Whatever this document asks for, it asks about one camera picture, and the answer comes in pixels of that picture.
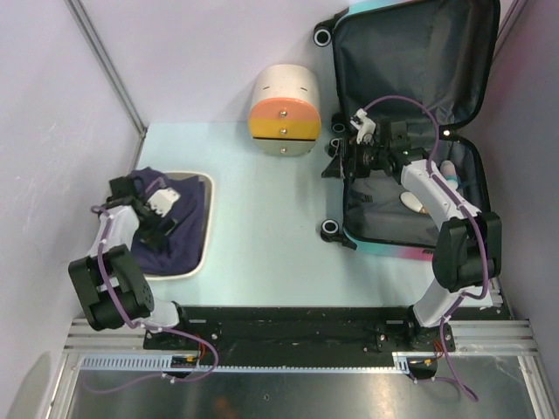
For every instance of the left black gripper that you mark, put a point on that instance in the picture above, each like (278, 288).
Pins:
(152, 236)

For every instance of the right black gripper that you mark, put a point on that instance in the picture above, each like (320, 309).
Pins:
(349, 150)

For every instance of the navy garment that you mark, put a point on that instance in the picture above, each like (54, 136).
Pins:
(179, 249)

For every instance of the cream round drawer cabinet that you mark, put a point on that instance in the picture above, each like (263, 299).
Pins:
(284, 117)

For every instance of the white rectangular tray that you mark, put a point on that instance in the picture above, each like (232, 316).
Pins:
(210, 189)

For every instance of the white tube pink band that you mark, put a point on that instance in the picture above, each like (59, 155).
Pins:
(449, 172)

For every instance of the pink and teal kids suitcase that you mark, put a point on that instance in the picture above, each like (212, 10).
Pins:
(421, 67)

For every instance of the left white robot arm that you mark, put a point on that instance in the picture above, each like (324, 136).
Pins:
(110, 285)

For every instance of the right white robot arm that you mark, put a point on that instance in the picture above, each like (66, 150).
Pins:
(462, 240)

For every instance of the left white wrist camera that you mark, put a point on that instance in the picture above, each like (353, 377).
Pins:
(162, 201)

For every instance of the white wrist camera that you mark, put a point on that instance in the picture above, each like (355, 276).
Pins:
(365, 127)
(162, 201)

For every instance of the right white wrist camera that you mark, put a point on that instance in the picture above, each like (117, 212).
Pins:
(365, 127)

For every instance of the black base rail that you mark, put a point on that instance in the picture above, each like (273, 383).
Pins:
(305, 337)

